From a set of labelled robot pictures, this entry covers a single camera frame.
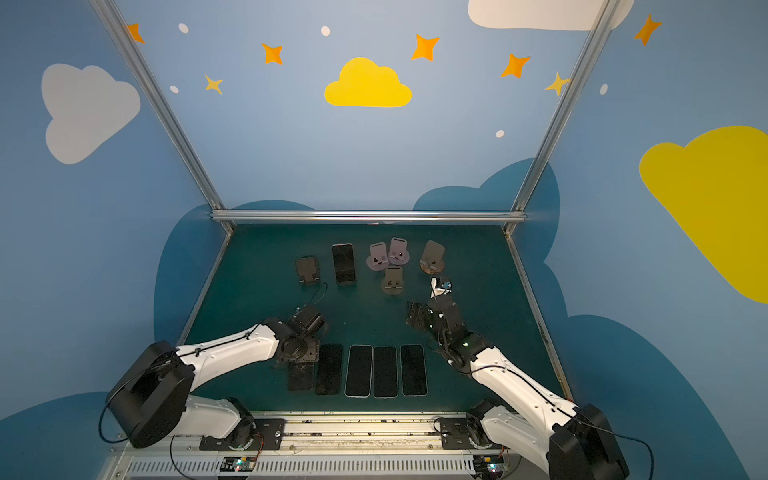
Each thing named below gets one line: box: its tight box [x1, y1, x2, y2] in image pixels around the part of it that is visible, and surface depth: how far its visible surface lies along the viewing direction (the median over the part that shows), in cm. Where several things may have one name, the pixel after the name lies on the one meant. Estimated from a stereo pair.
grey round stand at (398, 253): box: [388, 237, 410, 265], surface depth 109 cm
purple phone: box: [331, 243, 357, 285], surface depth 101 cm
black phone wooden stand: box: [373, 346, 399, 399], surface depth 86 cm
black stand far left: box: [294, 255, 320, 286], surface depth 104 cm
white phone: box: [344, 344, 374, 399], surface depth 86 cm
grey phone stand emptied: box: [366, 242, 389, 272], surface depth 107 cm
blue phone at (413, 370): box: [400, 344, 428, 397], surface depth 85 cm
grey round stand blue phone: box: [381, 266, 404, 295], surface depth 103 cm
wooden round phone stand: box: [419, 260, 444, 275], surface depth 109 cm
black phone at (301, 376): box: [288, 361, 315, 391], surface depth 83 cm
